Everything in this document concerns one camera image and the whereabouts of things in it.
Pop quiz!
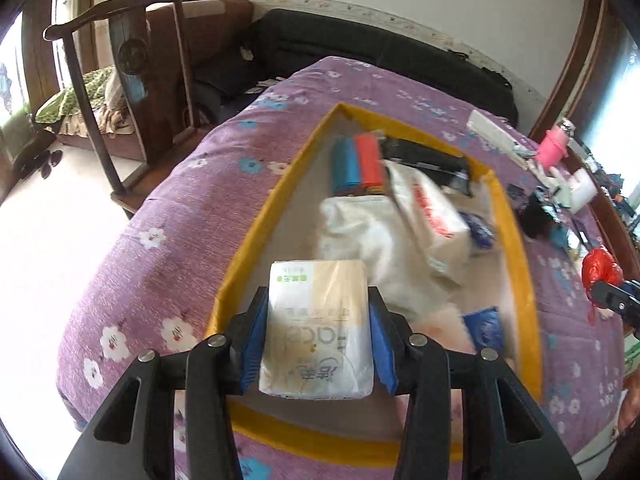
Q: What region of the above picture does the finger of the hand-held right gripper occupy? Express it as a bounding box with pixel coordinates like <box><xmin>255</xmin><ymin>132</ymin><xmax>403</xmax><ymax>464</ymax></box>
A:
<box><xmin>590</xmin><ymin>279</ymin><xmax>640</xmax><ymax>333</ymax></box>

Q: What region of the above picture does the pale pink cloth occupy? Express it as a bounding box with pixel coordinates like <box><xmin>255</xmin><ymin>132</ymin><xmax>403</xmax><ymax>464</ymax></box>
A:
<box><xmin>412</xmin><ymin>310</ymin><xmax>476</xmax><ymax>356</ymax></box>

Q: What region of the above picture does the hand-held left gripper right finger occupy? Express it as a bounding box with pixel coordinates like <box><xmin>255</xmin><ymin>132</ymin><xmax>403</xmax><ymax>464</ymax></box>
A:
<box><xmin>367</xmin><ymin>284</ymin><xmax>583</xmax><ymax>480</ymax></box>

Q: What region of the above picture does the red plastic bag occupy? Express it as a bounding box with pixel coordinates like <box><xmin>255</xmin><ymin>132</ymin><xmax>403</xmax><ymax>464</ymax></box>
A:
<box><xmin>581</xmin><ymin>246</ymin><xmax>625</xmax><ymax>326</ymax></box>

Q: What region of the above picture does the black sofa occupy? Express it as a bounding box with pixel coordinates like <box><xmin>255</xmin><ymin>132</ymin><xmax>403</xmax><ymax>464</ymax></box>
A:
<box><xmin>192</xmin><ymin>7</ymin><xmax>518</xmax><ymax>126</ymax></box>

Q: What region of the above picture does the dark wooden chair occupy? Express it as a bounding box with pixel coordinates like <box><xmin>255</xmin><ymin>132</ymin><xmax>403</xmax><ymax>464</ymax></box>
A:
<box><xmin>44</xmin><ymin>0</ymin><xmax>216</xmax><ymax>221</ymax></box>

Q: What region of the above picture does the white cup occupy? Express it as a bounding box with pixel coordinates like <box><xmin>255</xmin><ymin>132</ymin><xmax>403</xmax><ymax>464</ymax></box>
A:
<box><xmin>570</xmin><ymin>167</ymin><xmax>598</xmax><ymax>213</ymax></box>

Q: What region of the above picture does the black pouch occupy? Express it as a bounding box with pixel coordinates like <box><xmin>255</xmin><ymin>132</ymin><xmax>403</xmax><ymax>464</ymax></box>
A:
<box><xmin>380</xmin><ymin>137</ymin><xmax>473</xmax><ymax>196</ymax></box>

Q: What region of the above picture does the dark slipper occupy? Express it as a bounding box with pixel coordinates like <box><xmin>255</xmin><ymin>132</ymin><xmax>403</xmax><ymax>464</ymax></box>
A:
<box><xmin>40</xmin><ymin>149</ymin><xmax>64</xmax><ymax>179</ymax></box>

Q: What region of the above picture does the white box with yellow tape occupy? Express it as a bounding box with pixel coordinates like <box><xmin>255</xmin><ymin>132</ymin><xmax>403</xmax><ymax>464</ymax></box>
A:
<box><xmin>202</xmin><ymin>102</ymin><xmax>546</xmax><ymax>463</ymax></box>

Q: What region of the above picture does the blue tissue packet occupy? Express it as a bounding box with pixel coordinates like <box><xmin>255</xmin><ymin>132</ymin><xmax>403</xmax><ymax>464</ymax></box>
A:
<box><xmin>461</xmin><ymin>307</ymin><xmax>503</xmax><ymax>353</ymax></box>

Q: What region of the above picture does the small black bag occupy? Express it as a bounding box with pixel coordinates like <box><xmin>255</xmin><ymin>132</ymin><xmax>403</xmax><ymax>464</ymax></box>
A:
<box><xmin>520</xmin><ymin>195</ymin><xmax>556</xmax><ymax>238</ymax></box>

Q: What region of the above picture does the painted glass panel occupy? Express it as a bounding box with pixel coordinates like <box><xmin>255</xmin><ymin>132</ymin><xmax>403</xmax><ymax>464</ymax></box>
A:
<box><xmin>575</xmin><ymin>25</ymin><xmax>640</xmax><ymax>171</ymax></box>

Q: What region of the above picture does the green leaf-print cushion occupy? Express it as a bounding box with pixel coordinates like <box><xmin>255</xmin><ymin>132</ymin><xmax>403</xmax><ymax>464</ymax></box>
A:
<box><xmin>35</xmin><ymin>66</ymin><xmax>121</xmax><ymax>125</ymax></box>

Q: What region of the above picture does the wooden cabinet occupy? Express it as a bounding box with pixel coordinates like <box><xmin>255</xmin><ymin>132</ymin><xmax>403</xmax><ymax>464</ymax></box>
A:
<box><xmin>527</xmin><ymin>0</ymin><xmax>640</xmax><ymax>261</ymax></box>

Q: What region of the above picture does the purple floral tablecloth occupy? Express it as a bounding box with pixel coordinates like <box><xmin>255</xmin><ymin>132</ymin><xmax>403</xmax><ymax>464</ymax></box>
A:
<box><xmin>55</xmin><ymin>55</ymin><xmax>633</xmax><ymax>480</ymax></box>

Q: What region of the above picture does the brown wooden bench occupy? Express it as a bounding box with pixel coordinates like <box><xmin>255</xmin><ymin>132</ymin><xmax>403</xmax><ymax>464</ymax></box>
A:
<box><xmin>35</xmin><ymin>0</ymin><xmax>256</xmax><ymax>161</ymax></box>

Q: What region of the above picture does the pile of small trinkets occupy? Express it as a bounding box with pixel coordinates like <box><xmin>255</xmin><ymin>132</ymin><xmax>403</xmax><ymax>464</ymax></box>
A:
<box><xmin>580</xmin><ymin>145</ymin><xmax>640</xmax><ymax>241</ymax></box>

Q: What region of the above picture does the red-print white tissue pack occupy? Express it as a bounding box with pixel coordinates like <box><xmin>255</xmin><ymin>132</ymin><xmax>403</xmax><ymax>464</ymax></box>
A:
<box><xmin>385</xmin><ymin>160</ymin><xmax>473</xmax><ymax>286</ymax></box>

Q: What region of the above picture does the wooden door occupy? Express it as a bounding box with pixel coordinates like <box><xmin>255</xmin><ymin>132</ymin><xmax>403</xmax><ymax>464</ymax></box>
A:
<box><xmin>20</xmin><ymin>0</ymin><xmax>98</xmax><ymax>111</ymax></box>

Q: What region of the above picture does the beige floral cushion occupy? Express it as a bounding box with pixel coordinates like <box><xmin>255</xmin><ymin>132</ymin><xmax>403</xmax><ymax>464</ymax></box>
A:
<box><xmin>97</xmin><ymin>72</ymin><xmax>138</xmax><ymax>136</ymax></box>

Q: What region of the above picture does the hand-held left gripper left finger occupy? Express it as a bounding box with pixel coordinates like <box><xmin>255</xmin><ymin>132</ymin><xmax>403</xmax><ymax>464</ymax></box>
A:
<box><xmin>57</xmin><ymin>285</ymin><xmax>271</xmax><ymax>480</ymax></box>

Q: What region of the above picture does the small blue packet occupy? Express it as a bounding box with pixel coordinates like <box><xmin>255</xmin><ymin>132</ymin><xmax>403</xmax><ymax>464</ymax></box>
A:
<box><xmin>460</xmin><ymin>210</ymin><xmax>496</xmax><ymax>256</ymax></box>

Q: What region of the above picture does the pink bottle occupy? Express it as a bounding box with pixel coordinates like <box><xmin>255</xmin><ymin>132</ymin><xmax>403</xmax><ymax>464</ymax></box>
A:
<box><xmin>537</xmin><ymin>117</ymin><xmax>578</xmax><ymax>168</ymax></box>

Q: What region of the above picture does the white plastic bag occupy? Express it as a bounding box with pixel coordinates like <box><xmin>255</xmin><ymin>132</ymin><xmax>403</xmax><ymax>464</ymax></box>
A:
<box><xmin>315</xmin><ymin>195</ymin><xmax>451</xmax><ymax>321</ymax></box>

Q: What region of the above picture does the white and beige tissue pack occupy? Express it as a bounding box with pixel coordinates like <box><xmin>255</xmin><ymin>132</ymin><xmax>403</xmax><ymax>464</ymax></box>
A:
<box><xmin>258</xmin><ymin>259</ymin><xmax>376</xmax><ymax>401</ymax></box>

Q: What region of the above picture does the white power strip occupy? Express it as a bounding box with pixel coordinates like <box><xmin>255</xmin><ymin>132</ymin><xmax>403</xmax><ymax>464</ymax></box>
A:
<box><xmin>466</xmin><ymin>109</ymin><xmax>538</xmax><ymax>161</ymax></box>

